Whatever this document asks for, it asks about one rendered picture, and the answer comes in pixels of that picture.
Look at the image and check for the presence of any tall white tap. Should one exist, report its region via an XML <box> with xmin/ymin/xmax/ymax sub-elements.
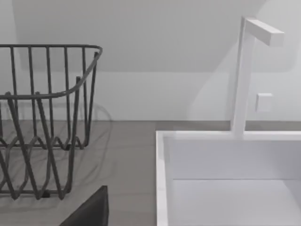
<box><xmin>230</xmin><ymin>16</ymin><xmax>285</xmax><ymax>140</ymax></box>

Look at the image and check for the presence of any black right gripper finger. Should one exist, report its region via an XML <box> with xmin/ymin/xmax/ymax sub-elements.
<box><xmin>59</xmin><ymin>185</ymin><xmax>110</xmax><ymax>226</ymax></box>

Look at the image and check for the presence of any white sink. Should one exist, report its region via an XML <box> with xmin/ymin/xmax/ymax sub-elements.
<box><xmin>155</xmin><ymin>130</ymin><xmax>301</xmax><ymax>226</ymax></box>

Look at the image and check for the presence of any dark grey wire basket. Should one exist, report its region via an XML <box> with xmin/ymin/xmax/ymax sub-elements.
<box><xmin>0</xmin><ymin>44</ymin><xmax>103</xmax><ymax>201</ymax></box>

